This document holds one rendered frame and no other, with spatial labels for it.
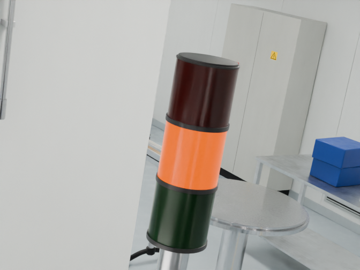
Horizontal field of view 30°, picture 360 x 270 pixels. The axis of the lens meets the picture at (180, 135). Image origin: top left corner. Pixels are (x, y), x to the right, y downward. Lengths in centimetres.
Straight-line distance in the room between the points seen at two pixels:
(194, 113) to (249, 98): 733
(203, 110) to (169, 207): 8
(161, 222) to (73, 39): 154
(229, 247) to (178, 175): 415
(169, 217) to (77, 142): 162
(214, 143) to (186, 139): 2
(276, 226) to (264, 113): 346
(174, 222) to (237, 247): 414
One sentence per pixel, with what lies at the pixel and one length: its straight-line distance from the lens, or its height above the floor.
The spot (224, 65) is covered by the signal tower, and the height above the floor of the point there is 235.
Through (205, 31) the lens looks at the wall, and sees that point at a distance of 923.
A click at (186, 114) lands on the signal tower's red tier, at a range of 50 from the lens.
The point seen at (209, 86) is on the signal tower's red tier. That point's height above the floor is 233.
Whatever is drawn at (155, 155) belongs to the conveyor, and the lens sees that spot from 535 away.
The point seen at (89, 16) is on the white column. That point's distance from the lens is 206.
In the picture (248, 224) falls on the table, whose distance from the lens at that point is 424.
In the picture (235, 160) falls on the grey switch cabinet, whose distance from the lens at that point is 802.
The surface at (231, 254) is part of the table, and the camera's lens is 468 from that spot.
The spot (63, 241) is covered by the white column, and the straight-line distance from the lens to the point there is 225.
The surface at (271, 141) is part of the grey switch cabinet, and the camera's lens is 756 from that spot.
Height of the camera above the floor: 242
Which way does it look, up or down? 14 degrees down
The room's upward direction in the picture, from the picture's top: 10 degrees clockwise
